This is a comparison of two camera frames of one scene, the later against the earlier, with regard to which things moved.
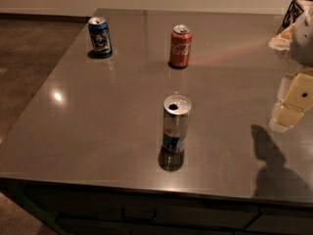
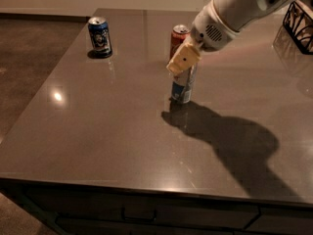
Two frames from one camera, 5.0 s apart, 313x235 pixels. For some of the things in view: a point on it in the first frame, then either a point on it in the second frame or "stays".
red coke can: (181, 41) stays
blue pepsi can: (102, 47) stays
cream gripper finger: (298, 100) -> (210, 31)
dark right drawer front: (283, 219) stays
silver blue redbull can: (175, 122) -> (183, 83)
